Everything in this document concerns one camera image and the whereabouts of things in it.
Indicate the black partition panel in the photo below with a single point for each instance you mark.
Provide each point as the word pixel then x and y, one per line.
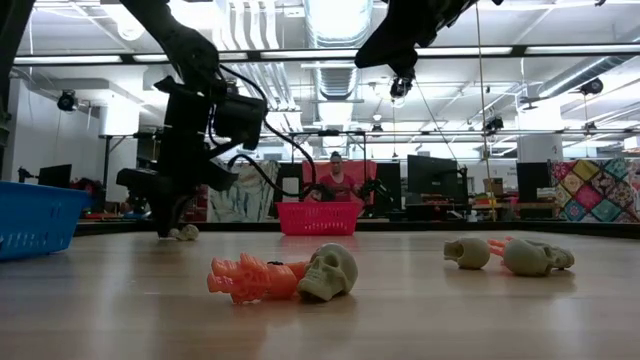
pixel 277 207
pixel 389 175

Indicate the grey plastic skull toy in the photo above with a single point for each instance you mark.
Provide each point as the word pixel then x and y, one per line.
pixel 530 258
pixel 189 232
pixel 330 272
pixel 467 253

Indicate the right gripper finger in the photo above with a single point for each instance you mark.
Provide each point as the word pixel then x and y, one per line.
pixel 395 42
pixel 407 64

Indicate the black background robot arm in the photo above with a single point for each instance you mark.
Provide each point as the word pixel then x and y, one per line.
pixel 322 192
pixel 375 190

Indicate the white box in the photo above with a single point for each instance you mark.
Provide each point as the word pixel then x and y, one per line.
pixel 290 190

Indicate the white plastic skeleton toy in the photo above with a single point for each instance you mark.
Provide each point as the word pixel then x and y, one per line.
pixel 562 257
pixel 173 233

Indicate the black aluminium table frame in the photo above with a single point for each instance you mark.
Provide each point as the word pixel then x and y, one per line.
pixel 400 226

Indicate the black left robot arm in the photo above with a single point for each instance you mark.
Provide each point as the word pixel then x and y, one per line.
pixel 185 45

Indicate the large black monitor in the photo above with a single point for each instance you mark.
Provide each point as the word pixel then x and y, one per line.
pixel 432 175

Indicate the small black monitor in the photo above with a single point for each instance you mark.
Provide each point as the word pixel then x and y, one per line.
pixel 55 176

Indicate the colourful patchwork quilt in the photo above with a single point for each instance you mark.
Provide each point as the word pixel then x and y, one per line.
pixel 595 192

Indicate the orange plastic skeleton toy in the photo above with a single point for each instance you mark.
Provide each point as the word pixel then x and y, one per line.
pixel 245 292
pixel 245 267
pixel 497 246

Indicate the blue plastic basket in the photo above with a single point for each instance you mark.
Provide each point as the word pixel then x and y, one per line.
pixel 35 220

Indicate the black overhead frame bar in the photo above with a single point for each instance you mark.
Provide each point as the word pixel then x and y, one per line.
pixel 550 50

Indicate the white green painted cloth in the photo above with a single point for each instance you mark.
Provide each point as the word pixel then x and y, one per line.
pixel 250 200

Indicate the person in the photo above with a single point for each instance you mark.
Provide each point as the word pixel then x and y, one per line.
pixel 337 187

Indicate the red plastic basket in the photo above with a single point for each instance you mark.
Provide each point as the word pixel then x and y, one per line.
pixel 320 217

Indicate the red backdrop cloth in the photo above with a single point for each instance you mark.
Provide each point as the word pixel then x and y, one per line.
pixel 360 172

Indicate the black ceiling camera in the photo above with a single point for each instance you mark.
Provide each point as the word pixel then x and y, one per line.
pixel 495 124
pixel 66 101
pixel 400 87
pixel 592 86

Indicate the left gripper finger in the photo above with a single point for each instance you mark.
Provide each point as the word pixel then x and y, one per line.
pixel 159 215
pixel 177 210

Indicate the brown cardboard box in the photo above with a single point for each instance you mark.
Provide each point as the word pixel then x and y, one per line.
pixel 494 186

